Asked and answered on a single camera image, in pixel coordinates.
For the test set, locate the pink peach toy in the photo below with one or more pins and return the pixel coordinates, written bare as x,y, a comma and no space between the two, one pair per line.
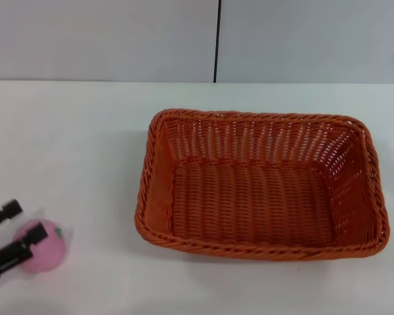
49,256

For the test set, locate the orange woven plastic basket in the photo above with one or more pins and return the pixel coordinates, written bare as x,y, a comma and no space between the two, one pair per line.
249,203

